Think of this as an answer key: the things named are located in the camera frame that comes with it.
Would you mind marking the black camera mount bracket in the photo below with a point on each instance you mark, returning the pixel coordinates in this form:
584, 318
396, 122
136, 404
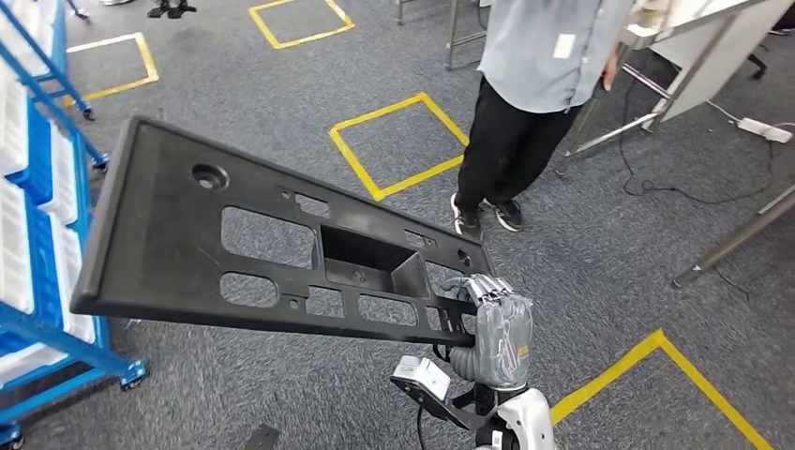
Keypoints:
450, 410

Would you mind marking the person's left hand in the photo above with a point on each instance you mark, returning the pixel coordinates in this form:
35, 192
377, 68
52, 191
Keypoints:
612, 68

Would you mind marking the black plastic panel part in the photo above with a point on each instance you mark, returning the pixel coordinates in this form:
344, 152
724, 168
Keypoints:
143, 248

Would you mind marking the black chair base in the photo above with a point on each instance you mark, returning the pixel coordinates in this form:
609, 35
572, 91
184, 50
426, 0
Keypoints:
758, 65

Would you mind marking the blue metal shelf rack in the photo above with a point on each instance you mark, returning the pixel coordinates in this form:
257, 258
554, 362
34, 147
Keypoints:
60, 37
74, 344

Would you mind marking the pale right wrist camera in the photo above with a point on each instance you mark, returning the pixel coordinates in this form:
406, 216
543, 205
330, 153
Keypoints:
422, 372

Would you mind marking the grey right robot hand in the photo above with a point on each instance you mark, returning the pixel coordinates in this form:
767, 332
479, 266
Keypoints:
506, 341

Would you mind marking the blue plastic crate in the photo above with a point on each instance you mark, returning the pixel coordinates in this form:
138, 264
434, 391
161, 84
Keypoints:
44, 267
37, 168

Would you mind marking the white panel steel table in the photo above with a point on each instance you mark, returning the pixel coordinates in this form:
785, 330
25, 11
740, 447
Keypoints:
714, 37

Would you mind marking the steel table frame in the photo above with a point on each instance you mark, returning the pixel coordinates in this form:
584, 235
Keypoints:
452, 31

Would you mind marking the yellow floor tape square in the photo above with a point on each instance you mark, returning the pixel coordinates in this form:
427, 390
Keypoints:
298, 41
596, 382
376, 113

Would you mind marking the white power strip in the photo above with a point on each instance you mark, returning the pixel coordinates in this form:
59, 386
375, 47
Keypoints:
764, 130

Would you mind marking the person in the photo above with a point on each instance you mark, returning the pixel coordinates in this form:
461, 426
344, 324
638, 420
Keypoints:
180, 8
534, 49

